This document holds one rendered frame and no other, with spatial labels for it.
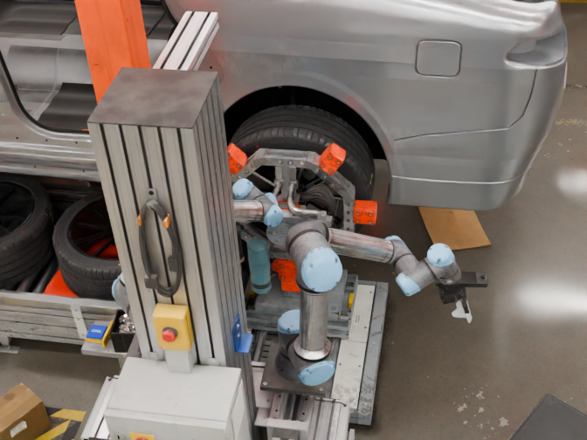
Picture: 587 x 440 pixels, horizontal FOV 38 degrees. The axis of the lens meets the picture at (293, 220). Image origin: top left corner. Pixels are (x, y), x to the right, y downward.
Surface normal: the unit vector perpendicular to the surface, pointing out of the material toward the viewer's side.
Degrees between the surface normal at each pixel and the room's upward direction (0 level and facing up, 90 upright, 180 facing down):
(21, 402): 0
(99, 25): 90
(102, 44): 90
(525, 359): 0
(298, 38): 90
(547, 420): 0
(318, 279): 82
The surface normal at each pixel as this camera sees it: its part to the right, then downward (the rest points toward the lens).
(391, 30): -0.18, 0.51
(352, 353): -0.04, -0.77
